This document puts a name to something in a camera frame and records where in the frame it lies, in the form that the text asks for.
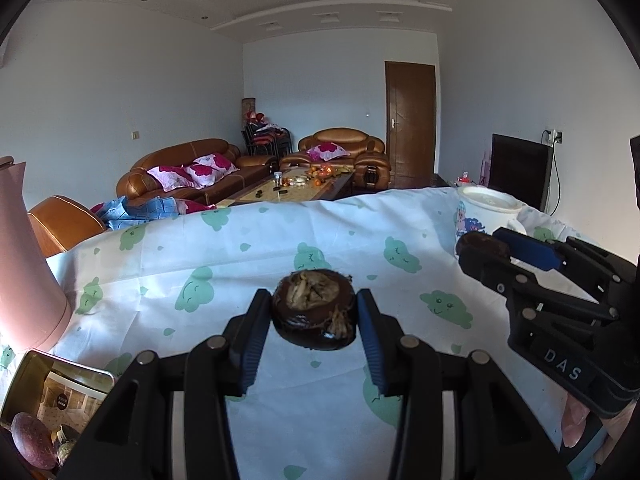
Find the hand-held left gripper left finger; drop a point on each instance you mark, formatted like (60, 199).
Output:
(252, 345)

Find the pink tin box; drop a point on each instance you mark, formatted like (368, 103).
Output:
(27, 367)

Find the blue plaid cloth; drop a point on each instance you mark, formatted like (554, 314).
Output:
(135, 212)

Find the pink upright panel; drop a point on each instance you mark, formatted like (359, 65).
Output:
(485, 167)

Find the wooden coffee table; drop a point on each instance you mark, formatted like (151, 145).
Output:
(270, 195)

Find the printed paper sheet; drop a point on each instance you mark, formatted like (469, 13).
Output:
(70, 397)

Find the wall socket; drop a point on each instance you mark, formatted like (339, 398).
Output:
(554, 136)

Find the pink electric kettle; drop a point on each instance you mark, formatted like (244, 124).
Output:
(27, 270)

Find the pink floral pillow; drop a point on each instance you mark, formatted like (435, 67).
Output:
(212, 169)
(172, 178)
(327, 152)

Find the brown wooden door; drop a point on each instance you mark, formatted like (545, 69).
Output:
(410, 125)

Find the tall patterned vase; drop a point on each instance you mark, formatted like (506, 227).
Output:
(248, 107)

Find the red plush toys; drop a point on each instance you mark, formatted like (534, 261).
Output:
(256, 119)

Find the person's right hand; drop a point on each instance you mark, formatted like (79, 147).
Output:
(575, 417)

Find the small red bottle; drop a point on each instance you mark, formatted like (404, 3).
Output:
(463, 178)

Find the stacked dark chairs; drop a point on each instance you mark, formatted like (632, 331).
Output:
(267, 140)

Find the white green-print tablecloth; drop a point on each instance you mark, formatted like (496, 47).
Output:
(250, 240)

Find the purple passion fruit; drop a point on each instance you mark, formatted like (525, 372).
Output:
(32, 440)

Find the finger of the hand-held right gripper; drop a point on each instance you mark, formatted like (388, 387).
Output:
(535, 252)
(500, 275)

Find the brown leather armchair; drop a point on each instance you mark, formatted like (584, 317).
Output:
(340, 136)
(60, 220)

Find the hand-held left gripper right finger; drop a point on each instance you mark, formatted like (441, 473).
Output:
(372, 345)

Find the white printed mug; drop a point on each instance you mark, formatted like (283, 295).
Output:
(480, 210)

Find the brown leather long sofa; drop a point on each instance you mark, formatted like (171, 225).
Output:
(165, 152)

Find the black television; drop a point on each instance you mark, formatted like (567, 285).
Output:
(517, 172)

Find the heap of orange fruits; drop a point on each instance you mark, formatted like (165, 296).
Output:
(325, 172)

